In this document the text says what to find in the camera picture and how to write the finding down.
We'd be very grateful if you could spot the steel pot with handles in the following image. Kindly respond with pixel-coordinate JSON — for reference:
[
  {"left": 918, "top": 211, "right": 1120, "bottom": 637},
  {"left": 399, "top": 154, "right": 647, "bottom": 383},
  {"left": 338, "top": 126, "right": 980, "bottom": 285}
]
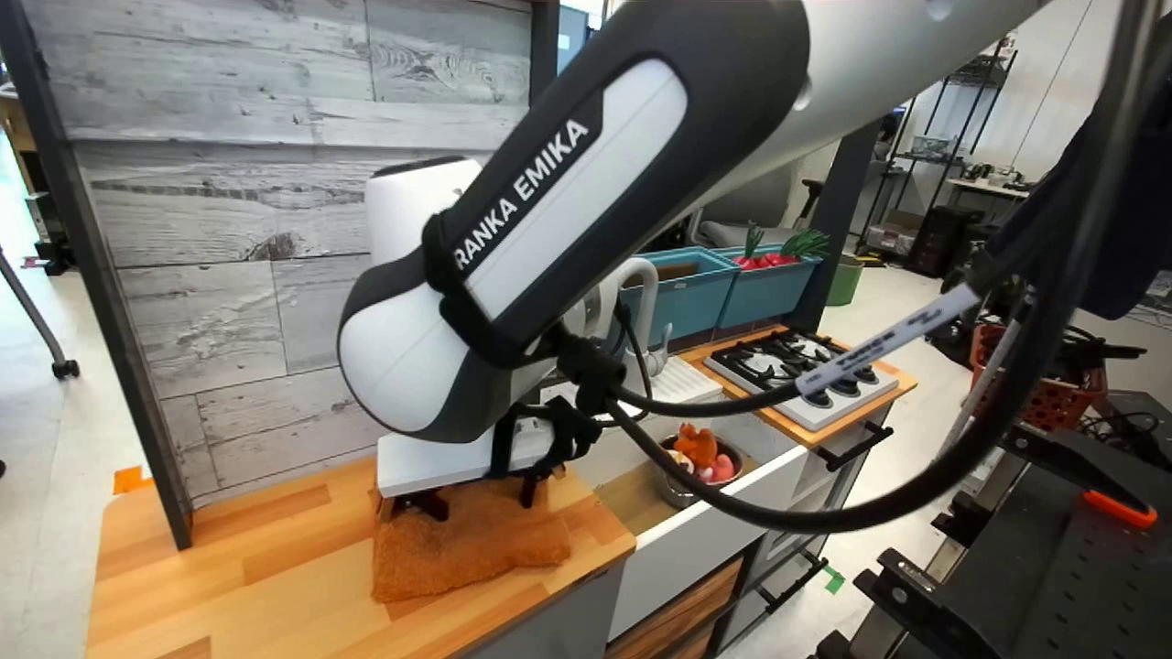
[{"left": 657, "top": 432, "right": 747, "bottom": 514}]

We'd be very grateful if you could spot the black hanging cloth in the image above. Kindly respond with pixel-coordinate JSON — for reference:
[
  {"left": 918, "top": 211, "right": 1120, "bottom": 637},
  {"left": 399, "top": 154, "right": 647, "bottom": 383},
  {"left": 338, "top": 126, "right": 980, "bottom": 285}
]
[{"left": 974, "top": 59, "right": 1172, "bottom": 327}]

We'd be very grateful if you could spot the grey toy stove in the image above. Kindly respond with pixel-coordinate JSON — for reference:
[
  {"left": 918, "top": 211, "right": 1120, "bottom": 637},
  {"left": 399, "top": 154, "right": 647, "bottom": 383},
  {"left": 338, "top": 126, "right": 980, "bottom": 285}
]
[{"left": 705, "top": 327, "right": 918, "bottom": 451}]

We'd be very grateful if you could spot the grey office chair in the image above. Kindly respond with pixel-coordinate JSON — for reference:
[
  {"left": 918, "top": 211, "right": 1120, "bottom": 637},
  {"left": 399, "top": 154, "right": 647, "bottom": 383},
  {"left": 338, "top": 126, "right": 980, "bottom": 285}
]
[{"left": 698, "top": 169, "right": 809, "bottom": 260}]

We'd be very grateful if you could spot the teal plastic bin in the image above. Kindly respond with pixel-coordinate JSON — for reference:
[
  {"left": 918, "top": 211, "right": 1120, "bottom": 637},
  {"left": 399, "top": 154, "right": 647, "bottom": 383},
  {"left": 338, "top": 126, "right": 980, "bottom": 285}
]
[
  {"left": 716, "top": 250, "right": 825, "bottom": 337},
  {"left": 650, "top": 247, "right": 738, "bottom": 353}
]

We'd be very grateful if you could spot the grey wood-look panel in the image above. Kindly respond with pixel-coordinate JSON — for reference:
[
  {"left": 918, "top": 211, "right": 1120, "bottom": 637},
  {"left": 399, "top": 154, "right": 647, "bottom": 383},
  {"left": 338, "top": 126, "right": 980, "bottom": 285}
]
[{"left": 8, "top": 0, "right": 542, "bottom": 504}]

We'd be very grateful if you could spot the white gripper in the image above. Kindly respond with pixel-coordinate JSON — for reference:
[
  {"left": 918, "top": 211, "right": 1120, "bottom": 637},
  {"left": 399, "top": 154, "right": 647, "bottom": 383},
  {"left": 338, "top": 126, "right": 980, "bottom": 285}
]
[{"left": 375, "top": 410, "right": 594, "bottom": 526}]

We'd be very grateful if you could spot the white cable label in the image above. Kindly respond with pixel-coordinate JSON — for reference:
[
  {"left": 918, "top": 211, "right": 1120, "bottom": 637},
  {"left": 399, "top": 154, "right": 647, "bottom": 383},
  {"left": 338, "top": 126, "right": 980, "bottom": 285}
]
[{"left": 790, "top": 283, "right": 984, "bottom": 398}]

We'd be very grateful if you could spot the black wheeled stand leg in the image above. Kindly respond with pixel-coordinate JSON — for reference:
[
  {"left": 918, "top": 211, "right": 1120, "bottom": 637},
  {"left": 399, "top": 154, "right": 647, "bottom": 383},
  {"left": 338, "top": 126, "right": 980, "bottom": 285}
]
[{"left": 0, "top": 250, "right": 85, "bottom": 383}]

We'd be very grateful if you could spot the black perforated table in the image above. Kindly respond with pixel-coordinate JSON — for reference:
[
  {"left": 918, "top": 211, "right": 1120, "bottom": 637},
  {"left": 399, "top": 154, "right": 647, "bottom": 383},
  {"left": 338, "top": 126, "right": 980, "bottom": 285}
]
[{"left": 809, "top": 388, "right": 1172, "bottom": 659}]

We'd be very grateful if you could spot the orange terry towel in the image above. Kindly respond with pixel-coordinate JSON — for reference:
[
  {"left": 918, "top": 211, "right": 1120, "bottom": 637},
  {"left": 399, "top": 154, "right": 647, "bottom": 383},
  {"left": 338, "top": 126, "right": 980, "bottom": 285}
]
[{"left": 365, "top": 473, "right": 574, "bottom": 603}]

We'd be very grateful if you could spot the grey toy oven cabinet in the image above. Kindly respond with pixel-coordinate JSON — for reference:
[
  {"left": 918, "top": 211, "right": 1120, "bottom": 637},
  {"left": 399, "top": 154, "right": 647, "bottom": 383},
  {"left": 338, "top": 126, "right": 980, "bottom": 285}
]
[{"left": 711, "top": 415, "right": 892, "bottom": 653}]

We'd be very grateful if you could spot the green plant toy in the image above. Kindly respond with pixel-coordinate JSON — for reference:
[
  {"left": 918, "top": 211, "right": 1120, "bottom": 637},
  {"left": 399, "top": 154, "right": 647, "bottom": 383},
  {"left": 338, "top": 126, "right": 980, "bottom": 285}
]
[{"left": 776, "top": 226, "right": 832, "bottom": 267}]

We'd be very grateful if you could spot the grey tripod pole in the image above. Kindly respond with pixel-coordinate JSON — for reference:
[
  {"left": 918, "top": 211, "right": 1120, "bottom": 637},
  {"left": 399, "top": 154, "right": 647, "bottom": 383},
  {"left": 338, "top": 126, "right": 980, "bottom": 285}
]
[{"left": 912, "top": 318, "right": 1026, "bottom": 504}]

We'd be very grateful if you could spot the green bin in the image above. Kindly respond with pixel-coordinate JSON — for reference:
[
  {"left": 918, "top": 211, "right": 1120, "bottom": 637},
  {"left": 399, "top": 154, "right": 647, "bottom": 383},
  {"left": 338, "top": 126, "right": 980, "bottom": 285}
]
[{"left": 819, "top": 254, "right": 865, "bottom": 313}]

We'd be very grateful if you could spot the black metal kitchen frame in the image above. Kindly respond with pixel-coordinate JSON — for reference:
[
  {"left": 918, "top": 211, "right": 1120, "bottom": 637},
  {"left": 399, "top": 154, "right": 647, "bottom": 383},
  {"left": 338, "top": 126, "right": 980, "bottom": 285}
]
[{"left": 0, "top": 0, "right": 902, "bottom": 557}]

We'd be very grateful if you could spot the black drawer handle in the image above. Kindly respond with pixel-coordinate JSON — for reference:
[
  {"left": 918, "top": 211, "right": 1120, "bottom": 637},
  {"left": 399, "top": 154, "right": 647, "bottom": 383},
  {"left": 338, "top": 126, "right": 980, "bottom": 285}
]
[{"left": 755, "top": 553, "right": 835, "bottom": 614}]

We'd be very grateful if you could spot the wooden front drawer unit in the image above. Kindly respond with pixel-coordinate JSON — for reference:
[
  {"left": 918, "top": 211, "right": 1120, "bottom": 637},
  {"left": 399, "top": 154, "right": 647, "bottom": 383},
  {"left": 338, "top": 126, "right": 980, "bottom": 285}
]
[{"left": 604, "top": 553, "right": 747, "bottom": 659}]

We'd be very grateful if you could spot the orange black clamp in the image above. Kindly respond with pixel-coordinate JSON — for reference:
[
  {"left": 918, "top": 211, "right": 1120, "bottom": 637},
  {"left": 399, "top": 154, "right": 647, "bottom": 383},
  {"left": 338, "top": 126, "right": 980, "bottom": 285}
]
[{"left": 1076, "top": 485, "right": 1166, "bottom": 534}]

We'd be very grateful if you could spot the black oven handle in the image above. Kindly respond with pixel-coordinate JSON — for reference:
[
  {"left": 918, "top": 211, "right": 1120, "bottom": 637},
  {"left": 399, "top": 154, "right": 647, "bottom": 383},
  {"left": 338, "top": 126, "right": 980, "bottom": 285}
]
[{"left": 812, "top": 421, "right": 897, "bottom": 476}]

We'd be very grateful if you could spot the white toy sink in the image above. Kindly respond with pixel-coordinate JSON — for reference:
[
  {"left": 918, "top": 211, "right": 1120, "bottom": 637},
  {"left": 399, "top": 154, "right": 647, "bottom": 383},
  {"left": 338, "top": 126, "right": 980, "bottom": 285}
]
[{"left": 572, "top": 364, "right": 812, "bottom": 648}]

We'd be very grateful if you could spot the orange plush doll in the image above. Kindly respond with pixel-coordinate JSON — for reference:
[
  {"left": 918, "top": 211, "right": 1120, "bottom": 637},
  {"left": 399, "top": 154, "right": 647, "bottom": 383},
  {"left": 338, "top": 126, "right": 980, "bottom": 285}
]
[{"left": 671, "top": 421, "right": 724, "bottom": 485}]

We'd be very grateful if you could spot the red plastic crate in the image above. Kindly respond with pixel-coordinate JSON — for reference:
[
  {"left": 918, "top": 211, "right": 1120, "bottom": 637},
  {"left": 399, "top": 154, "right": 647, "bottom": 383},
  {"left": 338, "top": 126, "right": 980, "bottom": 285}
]
[{"left": 968, "top": 318, "right": 1109, "bottom": 437}]

